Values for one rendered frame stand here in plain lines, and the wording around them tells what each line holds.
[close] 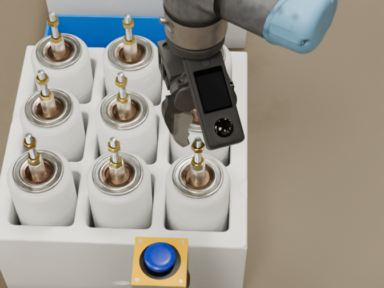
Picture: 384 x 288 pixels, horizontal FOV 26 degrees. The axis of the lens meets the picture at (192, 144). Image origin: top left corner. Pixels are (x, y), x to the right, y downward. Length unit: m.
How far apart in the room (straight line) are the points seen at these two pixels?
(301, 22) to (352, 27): 0.94
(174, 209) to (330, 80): 0.56
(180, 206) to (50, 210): 0.20
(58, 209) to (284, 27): 0.54
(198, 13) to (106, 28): 0.73
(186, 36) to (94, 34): 0.71
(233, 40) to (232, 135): 0.72
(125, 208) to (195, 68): 0.31
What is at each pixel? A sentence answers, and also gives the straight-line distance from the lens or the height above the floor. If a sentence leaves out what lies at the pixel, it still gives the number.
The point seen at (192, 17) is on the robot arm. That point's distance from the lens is 0.93.
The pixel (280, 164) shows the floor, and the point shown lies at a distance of 1.55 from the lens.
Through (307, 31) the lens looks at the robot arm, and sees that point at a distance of 0.85.
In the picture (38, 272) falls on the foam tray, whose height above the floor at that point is 0.08.
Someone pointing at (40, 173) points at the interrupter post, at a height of 0.26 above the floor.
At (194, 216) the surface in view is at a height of 0.22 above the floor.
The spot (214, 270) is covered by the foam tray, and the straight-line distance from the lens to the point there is 1.32.
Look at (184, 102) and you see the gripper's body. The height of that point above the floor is 0.46.
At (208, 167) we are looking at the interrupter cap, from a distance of 1.23.
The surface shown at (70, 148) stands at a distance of 1.34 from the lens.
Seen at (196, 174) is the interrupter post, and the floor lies 0.27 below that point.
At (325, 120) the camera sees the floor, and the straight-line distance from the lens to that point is 1.62.
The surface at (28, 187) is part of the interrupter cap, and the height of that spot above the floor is 0.25.
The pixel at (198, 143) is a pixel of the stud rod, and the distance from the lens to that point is 1.15.
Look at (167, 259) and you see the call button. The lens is 1.07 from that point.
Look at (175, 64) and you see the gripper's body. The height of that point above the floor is 0.49.
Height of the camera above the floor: 1.28
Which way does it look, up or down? 55 degrees down
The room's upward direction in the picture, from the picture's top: straight up
